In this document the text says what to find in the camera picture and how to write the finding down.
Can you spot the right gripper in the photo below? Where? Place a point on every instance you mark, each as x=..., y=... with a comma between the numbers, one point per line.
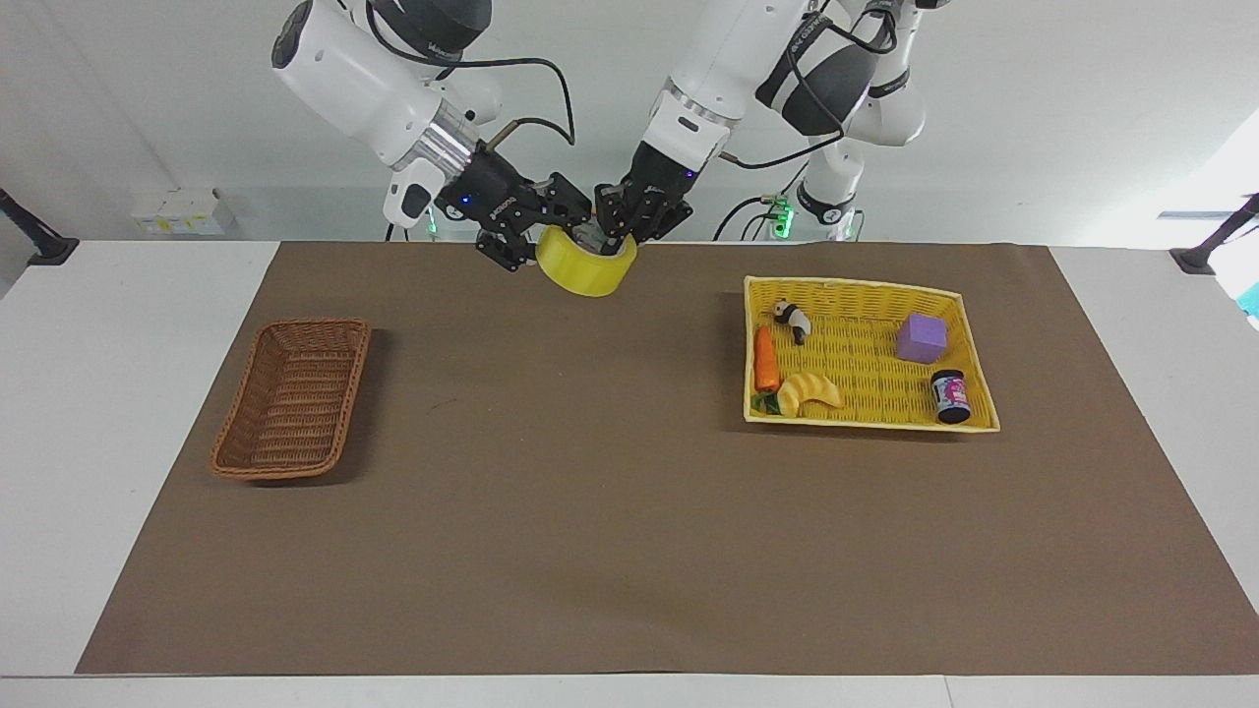
x=487, y=192

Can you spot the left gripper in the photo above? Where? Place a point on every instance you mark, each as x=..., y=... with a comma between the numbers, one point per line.
x=659, y=177

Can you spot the yellow tape roll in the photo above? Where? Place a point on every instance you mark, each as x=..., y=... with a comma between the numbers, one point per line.
x=580, y=270

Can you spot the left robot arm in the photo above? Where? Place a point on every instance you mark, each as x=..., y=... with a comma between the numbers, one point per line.
x=723, y=49

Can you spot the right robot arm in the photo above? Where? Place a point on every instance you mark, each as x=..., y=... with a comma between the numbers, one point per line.
x=344, y=74

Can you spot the yellow wicker basket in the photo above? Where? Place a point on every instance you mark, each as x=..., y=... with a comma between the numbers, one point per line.
x=866, y=388

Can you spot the brown wicker basket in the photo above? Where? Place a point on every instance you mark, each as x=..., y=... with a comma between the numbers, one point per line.
x=295, y=398

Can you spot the panda toy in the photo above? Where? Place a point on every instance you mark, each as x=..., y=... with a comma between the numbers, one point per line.
x=793, y=321

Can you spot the toy carrot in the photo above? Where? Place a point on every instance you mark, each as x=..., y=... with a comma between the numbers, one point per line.
x=766, y=362

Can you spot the yellow toy croissant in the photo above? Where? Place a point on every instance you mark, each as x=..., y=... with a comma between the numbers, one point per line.
x=811, y=390

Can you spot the purple cube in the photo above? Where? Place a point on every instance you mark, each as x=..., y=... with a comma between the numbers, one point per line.
x=922, y=339

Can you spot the white electrical box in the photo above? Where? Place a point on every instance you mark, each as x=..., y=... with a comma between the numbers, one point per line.
x=182, y=211

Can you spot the small black jar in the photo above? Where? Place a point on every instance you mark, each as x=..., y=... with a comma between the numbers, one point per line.
x=951, y=398

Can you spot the black stand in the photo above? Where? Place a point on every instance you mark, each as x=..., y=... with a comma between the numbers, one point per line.
x=1205, y=251
x=44, y=246

